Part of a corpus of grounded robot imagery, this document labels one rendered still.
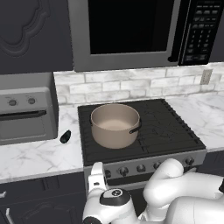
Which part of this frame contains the white wall outlet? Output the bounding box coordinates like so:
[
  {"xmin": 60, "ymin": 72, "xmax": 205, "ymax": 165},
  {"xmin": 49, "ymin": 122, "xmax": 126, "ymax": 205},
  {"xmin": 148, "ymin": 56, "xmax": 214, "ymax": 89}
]
[{"xmin": 199, "ymin": 68, "xmax": 214, "ymax": 86}]

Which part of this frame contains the black stove with grates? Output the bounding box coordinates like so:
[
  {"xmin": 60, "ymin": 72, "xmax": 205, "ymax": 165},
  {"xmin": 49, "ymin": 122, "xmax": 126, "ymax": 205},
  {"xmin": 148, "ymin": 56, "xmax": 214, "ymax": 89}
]
[{"xmin": 76, "ymin": 98, "xmax": 208, "ymax": 192}]

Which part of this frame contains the dark grey drawer front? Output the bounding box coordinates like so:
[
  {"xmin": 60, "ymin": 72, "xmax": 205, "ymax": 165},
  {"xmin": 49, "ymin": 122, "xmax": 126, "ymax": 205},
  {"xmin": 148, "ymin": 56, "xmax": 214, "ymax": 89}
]
[{"xmin": 0, "ymin": 171, "xmax": 86, "ymax": 202}]

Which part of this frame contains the dark grey base cupboard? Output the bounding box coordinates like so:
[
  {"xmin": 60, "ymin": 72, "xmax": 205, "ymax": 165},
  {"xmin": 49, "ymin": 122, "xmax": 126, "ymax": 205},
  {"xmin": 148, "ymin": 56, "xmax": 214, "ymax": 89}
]
[{"xmin": 197, "ymin": 149, "xmax": 224, "ymax": 177}]

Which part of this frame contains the grey toaster oven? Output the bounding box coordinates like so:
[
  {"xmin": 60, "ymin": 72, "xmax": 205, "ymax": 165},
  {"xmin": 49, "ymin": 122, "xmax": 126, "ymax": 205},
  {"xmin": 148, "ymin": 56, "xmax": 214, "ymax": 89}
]
[{"xmin": 0, "ymin": 72, "xmax": 60, "ymax": 146}]

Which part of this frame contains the black microwave door handle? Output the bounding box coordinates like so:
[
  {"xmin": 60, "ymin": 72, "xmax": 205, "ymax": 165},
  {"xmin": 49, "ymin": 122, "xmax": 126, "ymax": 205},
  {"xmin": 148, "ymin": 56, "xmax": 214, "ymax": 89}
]
[{"xmin": 167, "ymin": 0, "xmax": 191, "ymax": 63}]

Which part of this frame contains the beige cooking pot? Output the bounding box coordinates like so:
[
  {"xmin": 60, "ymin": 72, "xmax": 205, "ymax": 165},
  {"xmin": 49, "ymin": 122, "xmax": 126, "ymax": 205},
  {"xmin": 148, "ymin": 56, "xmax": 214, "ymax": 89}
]
[{"xmin": 89, "ymin": 102, "xmax": 144, "ymax": 150}]

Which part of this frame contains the dark grey wall cupboard door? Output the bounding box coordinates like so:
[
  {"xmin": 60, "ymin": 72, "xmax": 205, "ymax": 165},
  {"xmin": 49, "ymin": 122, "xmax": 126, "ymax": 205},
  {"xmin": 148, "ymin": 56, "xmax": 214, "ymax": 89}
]
[{"xmin": 0, "ymin": 0, "xmax": 74, "ymax": 75}]

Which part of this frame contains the silver cupboard door handle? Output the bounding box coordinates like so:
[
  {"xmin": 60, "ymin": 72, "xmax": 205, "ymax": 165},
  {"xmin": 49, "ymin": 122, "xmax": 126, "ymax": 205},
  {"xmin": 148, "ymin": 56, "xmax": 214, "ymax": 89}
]
[{"xmin": 4, "ymin": 207, "xmax": 13, "ymax": 224}]

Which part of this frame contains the dark grey base cupboard door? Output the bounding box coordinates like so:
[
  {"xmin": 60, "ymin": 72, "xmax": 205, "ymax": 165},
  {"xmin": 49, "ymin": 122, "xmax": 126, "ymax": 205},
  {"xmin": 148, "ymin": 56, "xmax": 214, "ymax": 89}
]
[{"xmin": 0, "ymin": 192, "xmax": 88, "ymax": 224}]

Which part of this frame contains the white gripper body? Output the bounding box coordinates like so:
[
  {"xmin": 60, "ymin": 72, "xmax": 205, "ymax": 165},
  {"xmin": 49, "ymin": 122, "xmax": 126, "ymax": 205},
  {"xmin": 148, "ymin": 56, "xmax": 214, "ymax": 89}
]
[{"xmin": 88, "ymin": 161, "xmax": 106, "ymax": 179}]

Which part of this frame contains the silver black microwave oven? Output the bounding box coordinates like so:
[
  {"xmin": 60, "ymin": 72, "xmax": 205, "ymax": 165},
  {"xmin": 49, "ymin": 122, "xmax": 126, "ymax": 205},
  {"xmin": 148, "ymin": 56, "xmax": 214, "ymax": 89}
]
[{"xmin": 67, "ymin": 0, "xmax": 224, "ymax": 73}]

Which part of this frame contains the dark purple eggplant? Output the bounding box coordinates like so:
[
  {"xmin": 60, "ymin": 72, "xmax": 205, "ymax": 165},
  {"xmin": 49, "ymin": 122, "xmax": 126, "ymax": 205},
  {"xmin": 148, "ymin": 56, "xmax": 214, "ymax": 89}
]
[{"xmin": 59, "ymin": 129, "xmax": 72, "ymax": 144}]

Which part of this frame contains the dark toaster oven handle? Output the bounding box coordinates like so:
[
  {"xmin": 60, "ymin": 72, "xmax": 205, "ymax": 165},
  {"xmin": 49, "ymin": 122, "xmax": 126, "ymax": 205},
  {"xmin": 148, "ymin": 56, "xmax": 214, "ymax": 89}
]
[{"xmin": 0, "ymin": 109, "xmax": 48, "ymax": 122}]

